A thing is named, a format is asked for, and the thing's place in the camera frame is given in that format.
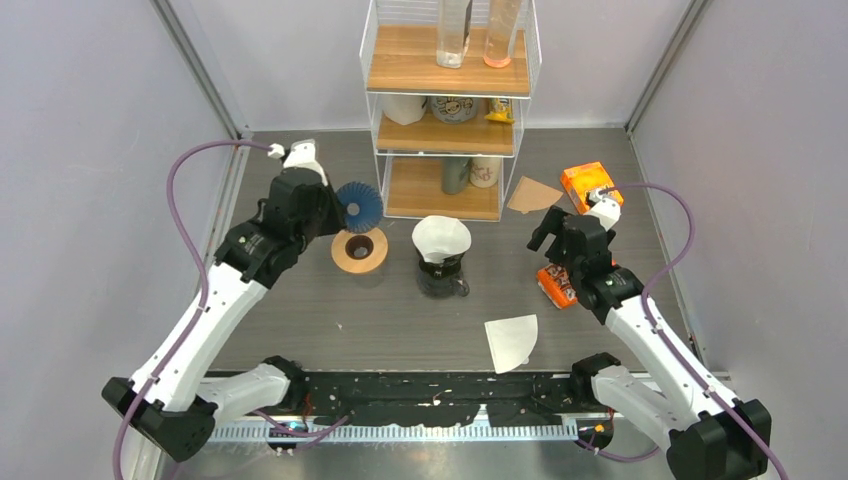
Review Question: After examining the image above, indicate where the blue plastic funnel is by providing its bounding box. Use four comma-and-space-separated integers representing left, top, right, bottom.
336, 181, 383, 234

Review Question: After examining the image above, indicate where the brown tape roll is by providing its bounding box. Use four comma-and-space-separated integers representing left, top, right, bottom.
331, 227, 389, 275

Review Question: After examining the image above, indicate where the dark green coffee dripper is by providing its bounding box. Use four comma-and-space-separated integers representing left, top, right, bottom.
418, 254, 463, 279

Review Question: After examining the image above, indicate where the white paper coffee filter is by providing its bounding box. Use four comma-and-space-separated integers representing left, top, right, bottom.
411, 215, 472, 264

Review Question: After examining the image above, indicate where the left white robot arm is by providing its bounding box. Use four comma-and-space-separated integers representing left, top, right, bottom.
101, 167, 345, 462

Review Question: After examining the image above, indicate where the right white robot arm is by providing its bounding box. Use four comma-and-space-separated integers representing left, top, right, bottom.
527, 206, 772, 479

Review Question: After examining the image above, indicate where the brown paper coffee filter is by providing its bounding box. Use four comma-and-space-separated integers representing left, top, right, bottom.
507, 176, 563, 214

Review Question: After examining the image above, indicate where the grey glass coffee server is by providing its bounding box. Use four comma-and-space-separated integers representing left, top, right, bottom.
416, 271, 470, 299

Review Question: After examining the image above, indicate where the orange snack packet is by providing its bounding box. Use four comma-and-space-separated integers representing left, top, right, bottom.
536, 264, 578, 310

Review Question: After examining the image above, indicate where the orange yellow box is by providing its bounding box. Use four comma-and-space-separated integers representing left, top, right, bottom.
561, 162, 623, 214

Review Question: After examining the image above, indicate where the yellow snack packet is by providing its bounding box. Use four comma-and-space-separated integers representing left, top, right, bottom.
485, 97, 515, 125

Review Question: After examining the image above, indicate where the white jug on shelf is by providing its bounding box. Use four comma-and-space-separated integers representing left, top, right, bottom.
382, 94, 429, 126

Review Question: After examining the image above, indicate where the cartoon printed round tin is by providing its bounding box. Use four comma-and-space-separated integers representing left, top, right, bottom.
429, 96, 479, 124

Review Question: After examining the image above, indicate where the clear pink bottom bottle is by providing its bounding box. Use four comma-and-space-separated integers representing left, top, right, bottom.
483, 0, 523, 68

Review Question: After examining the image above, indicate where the clear glass bottle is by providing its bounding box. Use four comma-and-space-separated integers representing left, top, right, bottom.
436, 0, 473, 69

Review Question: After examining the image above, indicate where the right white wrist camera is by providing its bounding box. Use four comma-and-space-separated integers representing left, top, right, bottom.
585, 188, 621, 231

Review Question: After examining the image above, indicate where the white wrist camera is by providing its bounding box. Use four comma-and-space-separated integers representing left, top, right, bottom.
282, 139, 330, 186
585, 188, 621, 231

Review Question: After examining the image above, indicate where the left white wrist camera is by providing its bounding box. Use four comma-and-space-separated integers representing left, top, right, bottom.
282, 139, 330, 186

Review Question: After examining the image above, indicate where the white wire wooden shelf rack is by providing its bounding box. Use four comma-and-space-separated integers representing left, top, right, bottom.
359, 1, 542, 222

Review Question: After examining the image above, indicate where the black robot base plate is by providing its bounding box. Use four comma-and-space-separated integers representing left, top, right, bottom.
259, 371, 617, 448

